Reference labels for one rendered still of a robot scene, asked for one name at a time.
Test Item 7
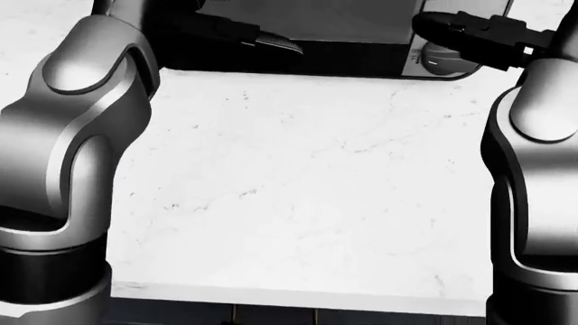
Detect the black right three-finger hand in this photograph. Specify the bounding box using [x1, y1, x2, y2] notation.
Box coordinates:
[411, 10, 555, 72]

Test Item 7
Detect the black left three-finger hand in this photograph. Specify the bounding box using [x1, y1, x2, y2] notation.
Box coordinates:
[180, 6, 305, 56]

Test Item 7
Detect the glass toaster oven door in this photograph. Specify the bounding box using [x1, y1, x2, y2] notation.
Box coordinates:
[157, 0, 422, 77]

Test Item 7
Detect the grey round oven knob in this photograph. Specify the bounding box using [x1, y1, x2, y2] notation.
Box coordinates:
[417, 41, 485, 78]

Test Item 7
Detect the silver black toaster oven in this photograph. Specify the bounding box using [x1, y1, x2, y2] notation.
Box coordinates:
[140, 0, 517, 82]

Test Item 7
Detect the dark cabinet front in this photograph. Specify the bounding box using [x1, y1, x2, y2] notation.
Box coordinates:
[106, 302, 489, 325]

